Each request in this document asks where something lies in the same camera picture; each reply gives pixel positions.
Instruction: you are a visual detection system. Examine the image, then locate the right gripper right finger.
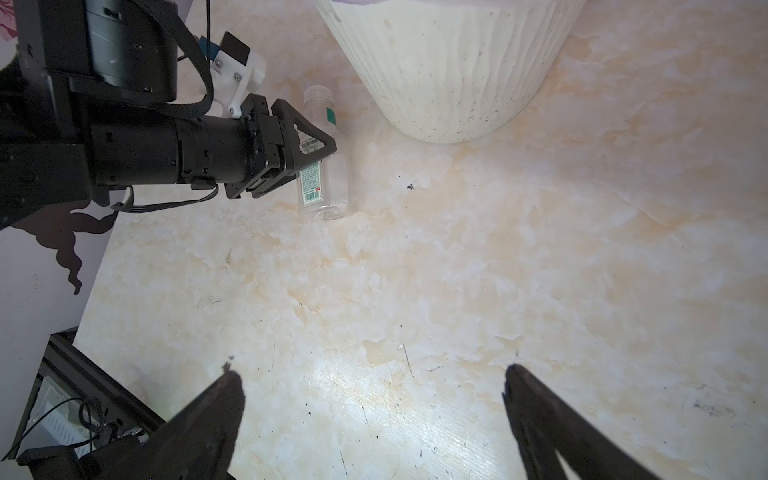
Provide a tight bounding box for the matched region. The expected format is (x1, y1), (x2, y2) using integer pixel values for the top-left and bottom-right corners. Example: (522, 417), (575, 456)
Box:
(502, 364), (657, 479)

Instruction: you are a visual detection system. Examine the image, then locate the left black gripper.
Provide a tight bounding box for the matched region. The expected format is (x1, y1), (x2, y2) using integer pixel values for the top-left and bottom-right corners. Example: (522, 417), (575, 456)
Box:
(173, 94), (337, 199)

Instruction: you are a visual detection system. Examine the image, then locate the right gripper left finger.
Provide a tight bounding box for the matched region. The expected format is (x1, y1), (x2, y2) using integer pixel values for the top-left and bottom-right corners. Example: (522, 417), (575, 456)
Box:
(98, 370), (245, 479)

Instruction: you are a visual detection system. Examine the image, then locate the green label clear bottle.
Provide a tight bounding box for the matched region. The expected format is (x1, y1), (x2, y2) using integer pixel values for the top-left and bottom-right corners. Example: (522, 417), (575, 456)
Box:
(297, 85), (351, 221)

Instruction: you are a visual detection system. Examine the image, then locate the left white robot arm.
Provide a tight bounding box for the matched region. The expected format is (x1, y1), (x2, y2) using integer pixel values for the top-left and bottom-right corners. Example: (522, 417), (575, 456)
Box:
(1, 1), (337, 227)

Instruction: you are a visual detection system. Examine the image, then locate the white ribbed trash bin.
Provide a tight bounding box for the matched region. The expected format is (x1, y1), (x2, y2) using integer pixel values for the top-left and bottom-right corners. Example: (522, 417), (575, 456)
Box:
(316, 0), (585, 144)

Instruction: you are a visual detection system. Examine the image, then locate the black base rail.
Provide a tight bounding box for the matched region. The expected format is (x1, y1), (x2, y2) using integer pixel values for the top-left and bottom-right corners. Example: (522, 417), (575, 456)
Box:
(1, 331), (186, 479)

